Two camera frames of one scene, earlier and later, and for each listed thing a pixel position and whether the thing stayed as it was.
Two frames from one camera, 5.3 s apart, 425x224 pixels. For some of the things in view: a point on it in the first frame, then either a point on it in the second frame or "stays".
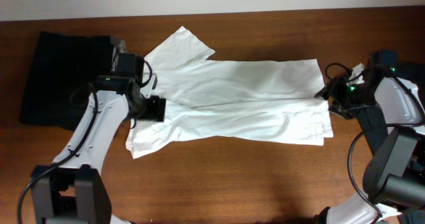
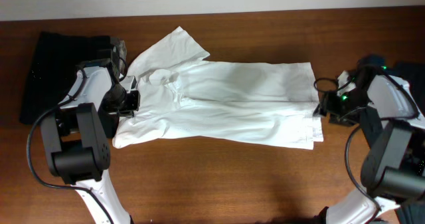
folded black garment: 61,73 stays
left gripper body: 158,108 to 133,102
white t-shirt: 257,101 stays
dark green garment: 415,72 stays
